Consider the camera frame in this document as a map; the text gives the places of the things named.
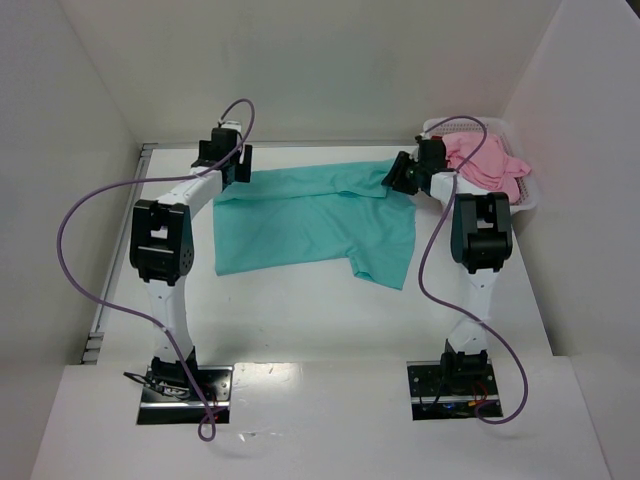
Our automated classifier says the teal t shirt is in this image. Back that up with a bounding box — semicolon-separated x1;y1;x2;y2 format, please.
213;160;416;290

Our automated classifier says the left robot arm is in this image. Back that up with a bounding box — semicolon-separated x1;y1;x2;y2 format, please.
129;121;252;398

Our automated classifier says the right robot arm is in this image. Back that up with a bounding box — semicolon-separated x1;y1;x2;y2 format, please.
382;136;513;393

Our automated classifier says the pink t shirt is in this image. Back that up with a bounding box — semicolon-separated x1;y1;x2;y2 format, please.
443;132;531;204

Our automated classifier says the white plastic basket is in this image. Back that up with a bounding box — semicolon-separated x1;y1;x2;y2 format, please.
422;117;540;214

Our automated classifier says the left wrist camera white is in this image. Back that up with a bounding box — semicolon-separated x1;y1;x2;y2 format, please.
218;120;242;132

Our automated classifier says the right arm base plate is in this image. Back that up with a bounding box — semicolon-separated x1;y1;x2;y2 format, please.
406;361;503;421

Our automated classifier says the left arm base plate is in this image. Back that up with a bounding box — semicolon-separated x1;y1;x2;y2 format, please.
126;365;234;425

